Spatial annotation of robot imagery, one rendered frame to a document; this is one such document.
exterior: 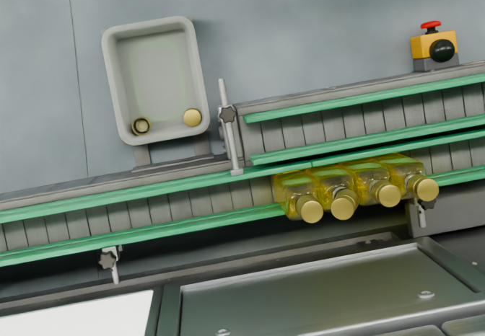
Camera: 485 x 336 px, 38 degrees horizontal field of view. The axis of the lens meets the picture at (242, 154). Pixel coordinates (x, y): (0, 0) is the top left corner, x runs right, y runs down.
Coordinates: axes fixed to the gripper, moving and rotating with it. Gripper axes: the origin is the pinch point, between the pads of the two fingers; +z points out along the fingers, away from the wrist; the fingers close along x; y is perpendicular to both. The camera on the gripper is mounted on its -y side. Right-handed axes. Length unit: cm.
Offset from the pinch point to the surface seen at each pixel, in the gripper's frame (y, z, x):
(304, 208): -54, 11, 18
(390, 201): -50, 8, 6
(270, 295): -61, 25, 17
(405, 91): -23.7, 9.2, 4.6
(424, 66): -8.8, 14.3, -1.3
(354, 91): -19.4, 17.0, 11.2
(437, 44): -7.5, 9.3, -1.3
